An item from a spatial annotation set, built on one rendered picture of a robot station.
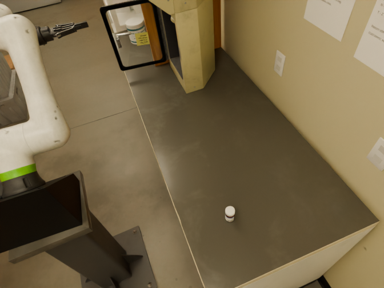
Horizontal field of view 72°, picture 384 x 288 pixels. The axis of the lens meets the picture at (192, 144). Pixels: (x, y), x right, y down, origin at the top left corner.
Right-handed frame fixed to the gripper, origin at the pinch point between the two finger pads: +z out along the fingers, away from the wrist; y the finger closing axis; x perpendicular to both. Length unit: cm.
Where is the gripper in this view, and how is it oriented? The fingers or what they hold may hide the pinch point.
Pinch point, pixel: (81, 25)
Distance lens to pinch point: 171.5
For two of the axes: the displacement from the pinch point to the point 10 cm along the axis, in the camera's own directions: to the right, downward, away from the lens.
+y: -3.6, -7.0, 6.2
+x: 0.9, 6.4, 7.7
